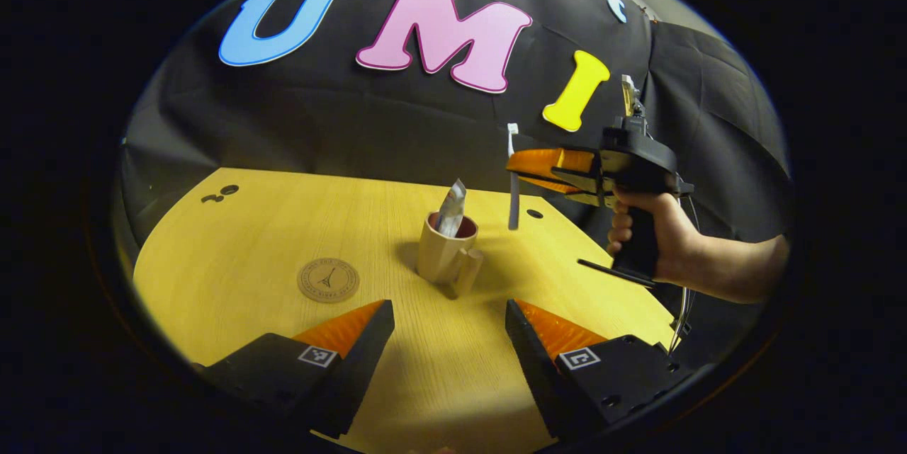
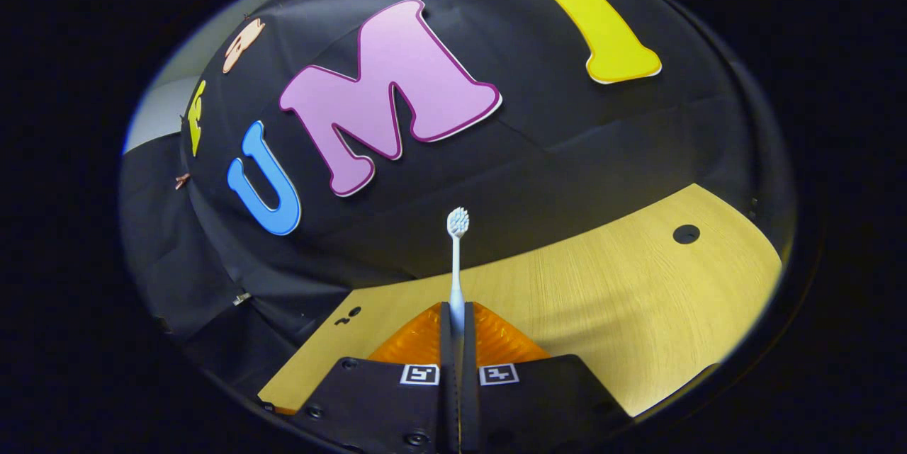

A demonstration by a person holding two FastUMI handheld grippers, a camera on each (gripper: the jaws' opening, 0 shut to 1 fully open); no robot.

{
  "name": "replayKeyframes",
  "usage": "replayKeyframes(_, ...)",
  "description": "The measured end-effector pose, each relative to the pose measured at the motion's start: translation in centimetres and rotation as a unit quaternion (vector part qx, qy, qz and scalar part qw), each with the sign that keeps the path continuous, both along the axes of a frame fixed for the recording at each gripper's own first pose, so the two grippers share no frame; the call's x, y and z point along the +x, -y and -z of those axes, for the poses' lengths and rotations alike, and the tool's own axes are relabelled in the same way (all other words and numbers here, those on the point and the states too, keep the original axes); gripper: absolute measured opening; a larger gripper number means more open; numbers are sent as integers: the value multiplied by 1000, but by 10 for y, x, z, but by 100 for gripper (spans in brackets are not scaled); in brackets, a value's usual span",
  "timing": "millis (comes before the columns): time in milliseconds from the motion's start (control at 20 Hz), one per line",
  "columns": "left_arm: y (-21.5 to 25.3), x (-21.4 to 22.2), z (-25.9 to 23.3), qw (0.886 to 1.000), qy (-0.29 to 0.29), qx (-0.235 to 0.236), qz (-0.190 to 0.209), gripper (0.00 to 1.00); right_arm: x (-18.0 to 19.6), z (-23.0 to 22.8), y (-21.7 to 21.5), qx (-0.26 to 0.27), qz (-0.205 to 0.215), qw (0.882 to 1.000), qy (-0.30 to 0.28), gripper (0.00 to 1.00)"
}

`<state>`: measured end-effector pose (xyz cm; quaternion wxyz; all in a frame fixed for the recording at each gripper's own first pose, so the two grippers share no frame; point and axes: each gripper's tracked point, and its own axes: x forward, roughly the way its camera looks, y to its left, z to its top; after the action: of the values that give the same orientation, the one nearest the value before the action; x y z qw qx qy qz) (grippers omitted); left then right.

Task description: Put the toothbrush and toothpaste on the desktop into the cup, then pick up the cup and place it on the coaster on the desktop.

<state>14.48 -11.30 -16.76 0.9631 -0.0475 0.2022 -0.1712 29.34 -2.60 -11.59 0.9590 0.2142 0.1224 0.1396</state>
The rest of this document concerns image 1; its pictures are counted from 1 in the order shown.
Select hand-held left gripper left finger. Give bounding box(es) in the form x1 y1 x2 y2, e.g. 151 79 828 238
195 300 395 439

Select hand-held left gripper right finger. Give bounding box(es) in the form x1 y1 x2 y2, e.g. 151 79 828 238
505 300 699 441

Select pale blue toothbrush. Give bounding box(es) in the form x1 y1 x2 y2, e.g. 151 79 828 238
507 123 522 231

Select round cork coaster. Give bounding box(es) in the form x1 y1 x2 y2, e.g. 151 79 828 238
297 258 360 304

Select white toothpaste tube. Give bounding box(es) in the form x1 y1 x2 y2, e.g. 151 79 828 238
435 179 467 238

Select beige cup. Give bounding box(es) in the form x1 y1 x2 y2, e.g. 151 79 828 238
416 211 485 298

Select wooden desktop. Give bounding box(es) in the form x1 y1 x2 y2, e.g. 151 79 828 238
133 168 677 453

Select black backdrop cloth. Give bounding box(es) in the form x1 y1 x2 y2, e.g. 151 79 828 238
117 0 791 370

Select gripper cables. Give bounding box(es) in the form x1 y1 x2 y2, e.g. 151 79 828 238
668 195 700 356

